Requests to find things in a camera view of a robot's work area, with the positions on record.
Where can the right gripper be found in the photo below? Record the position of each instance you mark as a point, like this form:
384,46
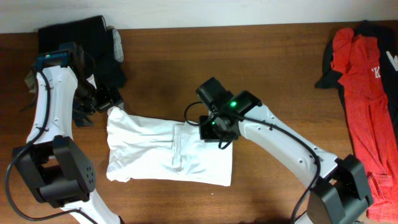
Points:
208,133

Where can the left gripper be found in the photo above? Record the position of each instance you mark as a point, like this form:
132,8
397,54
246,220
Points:
106,101

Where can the white robot print t-shirt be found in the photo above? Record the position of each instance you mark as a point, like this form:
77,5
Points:
150,148

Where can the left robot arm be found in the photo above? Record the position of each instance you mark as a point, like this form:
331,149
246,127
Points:
54,168

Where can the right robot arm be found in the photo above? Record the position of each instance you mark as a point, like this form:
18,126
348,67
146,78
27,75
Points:
336,190

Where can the black folded garment stack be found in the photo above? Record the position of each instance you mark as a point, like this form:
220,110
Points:
96,49

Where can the red t-shirt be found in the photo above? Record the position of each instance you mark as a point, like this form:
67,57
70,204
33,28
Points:
356,57

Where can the black garment with white letters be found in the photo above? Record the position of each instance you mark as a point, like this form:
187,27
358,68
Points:
386,41

